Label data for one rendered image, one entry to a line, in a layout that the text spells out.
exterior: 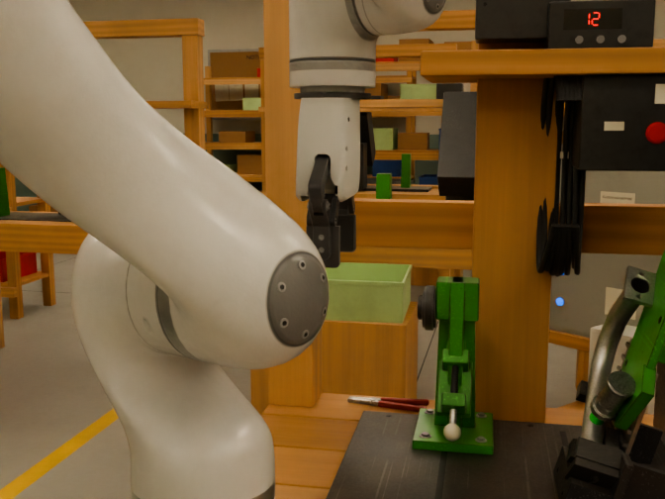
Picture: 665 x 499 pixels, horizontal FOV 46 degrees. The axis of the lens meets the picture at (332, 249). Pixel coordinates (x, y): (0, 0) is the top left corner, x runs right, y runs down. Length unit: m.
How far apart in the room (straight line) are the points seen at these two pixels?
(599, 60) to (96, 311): 0.91
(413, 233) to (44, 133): 1.10
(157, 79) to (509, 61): 11.05
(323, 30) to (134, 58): 11.67
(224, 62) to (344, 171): 11.09
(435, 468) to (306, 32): 0.75
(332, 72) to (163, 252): 0.28
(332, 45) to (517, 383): 0.91
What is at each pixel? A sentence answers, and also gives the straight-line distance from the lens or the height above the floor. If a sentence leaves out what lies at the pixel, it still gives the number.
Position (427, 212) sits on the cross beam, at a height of 1.26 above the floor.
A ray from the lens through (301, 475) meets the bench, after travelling 1.29.
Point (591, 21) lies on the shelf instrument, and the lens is 1.36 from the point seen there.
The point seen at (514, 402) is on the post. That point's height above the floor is 0.92.
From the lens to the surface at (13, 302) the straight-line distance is 6.23.
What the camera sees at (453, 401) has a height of 0.99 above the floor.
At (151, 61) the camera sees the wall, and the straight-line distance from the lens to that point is 12.28.
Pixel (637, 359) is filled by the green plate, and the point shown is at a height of 1.11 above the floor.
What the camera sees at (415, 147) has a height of 1.17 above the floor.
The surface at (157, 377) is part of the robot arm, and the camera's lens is 0.67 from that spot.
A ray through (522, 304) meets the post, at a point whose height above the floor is 1.10.
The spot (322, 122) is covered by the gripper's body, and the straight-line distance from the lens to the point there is 0.74.
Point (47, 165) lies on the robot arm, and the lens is 0.53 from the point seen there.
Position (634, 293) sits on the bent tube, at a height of 1.19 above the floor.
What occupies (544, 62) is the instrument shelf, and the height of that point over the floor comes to 1.52.
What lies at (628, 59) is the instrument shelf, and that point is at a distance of 1.33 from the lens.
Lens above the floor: 1.43
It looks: 9 degrees down
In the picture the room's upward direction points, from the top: straight up
